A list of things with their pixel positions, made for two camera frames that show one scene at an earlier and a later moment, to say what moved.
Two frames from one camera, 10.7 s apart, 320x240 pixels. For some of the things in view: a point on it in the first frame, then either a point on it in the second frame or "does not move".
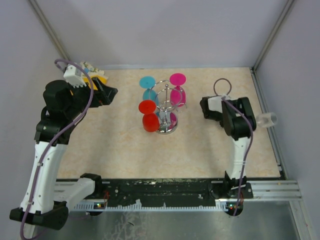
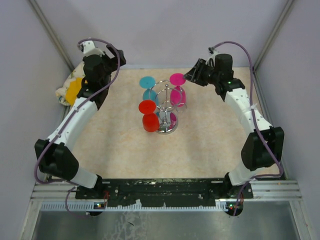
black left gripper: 104,95 → 113,61
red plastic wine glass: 150,121 does not move
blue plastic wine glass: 147,82 does not move
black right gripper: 221,124 → 194,75
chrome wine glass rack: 168,101 does not move
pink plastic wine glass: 178,94 does not move
